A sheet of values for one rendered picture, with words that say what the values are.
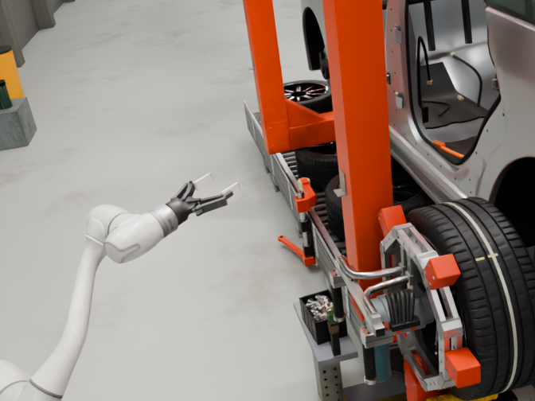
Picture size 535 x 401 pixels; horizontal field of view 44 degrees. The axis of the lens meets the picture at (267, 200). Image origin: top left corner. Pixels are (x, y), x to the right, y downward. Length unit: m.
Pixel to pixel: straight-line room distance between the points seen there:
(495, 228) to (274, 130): 2.46
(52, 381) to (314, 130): 2.96
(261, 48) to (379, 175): 1.93
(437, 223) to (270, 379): 1.52
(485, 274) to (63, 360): 1.22
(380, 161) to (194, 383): 1.60
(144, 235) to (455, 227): 0.96
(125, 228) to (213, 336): 1.92
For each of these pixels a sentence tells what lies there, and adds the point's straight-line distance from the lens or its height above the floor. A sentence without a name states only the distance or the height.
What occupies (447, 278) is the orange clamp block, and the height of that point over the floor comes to 1.12.
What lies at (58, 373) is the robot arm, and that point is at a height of 1.13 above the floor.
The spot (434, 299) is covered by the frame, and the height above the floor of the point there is 1.03.
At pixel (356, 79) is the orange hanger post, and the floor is 1.56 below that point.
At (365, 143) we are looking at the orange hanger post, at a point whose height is 1.32.
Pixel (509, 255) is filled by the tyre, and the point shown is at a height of 1.12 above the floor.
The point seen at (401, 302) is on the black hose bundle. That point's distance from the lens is 2.05.
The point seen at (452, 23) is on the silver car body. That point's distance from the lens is 4.66.
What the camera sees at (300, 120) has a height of 0.71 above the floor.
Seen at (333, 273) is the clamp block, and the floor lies 0.95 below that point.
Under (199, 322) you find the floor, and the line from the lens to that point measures 3.82.
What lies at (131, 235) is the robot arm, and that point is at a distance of 1.84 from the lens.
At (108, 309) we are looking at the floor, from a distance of 4.14.
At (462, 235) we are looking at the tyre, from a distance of 2.11.
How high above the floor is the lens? 2.26
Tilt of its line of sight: 27 degrees down
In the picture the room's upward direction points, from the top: 9 degrees counter-clockwise
